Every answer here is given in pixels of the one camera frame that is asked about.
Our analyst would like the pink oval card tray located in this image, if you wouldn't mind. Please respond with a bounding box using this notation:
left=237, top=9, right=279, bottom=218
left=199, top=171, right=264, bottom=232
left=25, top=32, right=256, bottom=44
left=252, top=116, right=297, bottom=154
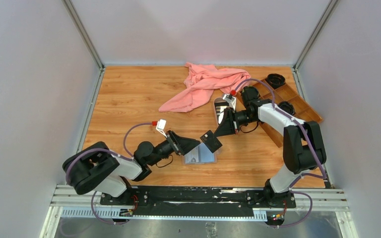
left=213, top=97, right=233, bottom=125

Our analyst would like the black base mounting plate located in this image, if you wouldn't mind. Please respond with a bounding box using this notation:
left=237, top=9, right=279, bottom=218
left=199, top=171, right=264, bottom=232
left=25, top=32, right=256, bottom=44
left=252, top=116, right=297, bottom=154
left=99, top=185, right=296, bottom=217

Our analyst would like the pink card holder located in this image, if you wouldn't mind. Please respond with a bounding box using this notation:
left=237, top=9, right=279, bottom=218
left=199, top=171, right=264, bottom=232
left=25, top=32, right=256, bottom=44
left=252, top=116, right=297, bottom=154
left=183, top=143, right=217, bottom=165

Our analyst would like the black coiled item near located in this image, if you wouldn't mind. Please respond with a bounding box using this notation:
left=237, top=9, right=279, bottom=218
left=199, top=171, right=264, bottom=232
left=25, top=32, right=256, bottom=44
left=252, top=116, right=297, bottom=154
left=278, top=101, right=296, bottom=116

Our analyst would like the aluminium rail frame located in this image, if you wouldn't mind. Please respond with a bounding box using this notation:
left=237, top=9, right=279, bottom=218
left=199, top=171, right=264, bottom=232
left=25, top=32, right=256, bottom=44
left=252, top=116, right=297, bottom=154
left=40, top=185, right=358, bottom=238

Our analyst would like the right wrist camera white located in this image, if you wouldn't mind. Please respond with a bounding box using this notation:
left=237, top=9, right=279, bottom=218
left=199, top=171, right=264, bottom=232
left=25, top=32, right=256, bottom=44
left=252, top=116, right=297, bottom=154
left=222, top=94, right=237, bottom=110

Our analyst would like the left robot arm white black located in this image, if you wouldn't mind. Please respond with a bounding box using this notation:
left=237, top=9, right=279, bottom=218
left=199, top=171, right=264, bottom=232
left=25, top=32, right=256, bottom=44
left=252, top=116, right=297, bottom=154
left=62, top=130, right=200, bottom=205

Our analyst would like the black credit card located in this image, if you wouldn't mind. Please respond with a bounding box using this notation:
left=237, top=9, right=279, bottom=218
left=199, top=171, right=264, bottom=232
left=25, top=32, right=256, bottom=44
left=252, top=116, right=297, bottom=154
left=200, top=130, right=222, bottom=153

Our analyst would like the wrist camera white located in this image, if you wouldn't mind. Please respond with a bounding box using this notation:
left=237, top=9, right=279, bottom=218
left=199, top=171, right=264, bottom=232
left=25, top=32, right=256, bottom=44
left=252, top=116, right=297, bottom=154
left=156, top=119, right=167, bottom=137
left=222, top=94, right=237, bottom=110

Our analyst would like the white VIP card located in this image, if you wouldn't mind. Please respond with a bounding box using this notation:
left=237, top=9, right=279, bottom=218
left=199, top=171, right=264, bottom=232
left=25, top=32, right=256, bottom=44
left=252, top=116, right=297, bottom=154
left=184, top=146, right=200, bottom=164

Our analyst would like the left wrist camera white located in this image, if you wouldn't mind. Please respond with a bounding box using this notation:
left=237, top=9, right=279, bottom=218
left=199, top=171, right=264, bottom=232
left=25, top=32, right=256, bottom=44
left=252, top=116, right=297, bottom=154
left=156, top=119, right=167, bottom=137

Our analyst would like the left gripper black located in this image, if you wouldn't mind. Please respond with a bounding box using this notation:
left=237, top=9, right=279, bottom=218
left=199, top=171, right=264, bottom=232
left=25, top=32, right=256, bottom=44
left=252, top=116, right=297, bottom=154
left=148, top=130, right=200, bottom=167

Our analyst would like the brown divided wooden tray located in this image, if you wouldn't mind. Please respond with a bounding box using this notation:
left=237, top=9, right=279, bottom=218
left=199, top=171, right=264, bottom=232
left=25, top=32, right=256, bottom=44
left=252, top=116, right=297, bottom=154
left=234, top=78, right=322, bottom=148

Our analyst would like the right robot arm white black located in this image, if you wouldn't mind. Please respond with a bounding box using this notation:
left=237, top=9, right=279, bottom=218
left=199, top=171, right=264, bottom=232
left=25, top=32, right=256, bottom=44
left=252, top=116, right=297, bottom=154
left=210, top=86, right=326, bottom=207

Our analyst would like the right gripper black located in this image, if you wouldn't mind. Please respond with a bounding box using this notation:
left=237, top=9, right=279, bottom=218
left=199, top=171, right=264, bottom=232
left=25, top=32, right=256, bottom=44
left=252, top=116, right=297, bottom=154
left=214, top=107, right=257, bottom=137

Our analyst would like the pink cloth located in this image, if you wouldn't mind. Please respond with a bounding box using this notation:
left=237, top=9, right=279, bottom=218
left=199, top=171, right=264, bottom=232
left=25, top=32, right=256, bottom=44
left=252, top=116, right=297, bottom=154
left=158, top=62, right=251, bottom=113

